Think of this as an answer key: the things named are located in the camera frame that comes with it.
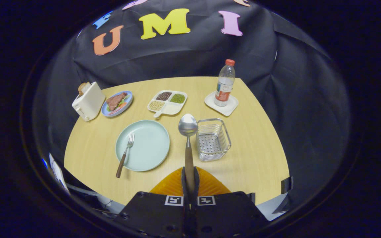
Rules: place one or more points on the white toaster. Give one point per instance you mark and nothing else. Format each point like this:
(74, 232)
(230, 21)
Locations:
(89, 102)

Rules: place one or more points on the toasted bread slice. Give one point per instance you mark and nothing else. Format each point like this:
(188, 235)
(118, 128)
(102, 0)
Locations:
(83, 88)

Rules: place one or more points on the brown steak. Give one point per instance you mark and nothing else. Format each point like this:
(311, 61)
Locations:
(115, 100)

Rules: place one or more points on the blue plate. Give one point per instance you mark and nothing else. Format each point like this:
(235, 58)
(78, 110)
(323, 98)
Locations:
(126, 106)

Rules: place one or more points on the white square coaster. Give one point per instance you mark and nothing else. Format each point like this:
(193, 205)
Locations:
(230, 107)

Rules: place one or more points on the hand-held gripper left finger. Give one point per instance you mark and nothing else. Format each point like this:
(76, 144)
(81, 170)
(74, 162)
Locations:
(157, 215)

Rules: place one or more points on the white divided bean tray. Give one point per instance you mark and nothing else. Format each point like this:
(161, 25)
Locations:
(172, 107)

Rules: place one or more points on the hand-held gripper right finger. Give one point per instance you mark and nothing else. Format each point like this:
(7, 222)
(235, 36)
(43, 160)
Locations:
(227, 215)

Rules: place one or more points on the light green plate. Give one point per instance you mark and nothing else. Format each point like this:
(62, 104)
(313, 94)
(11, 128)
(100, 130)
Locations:
(149, 147)

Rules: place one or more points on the clear plastic water bottle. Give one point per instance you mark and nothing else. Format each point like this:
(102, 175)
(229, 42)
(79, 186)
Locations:
(225, 84)

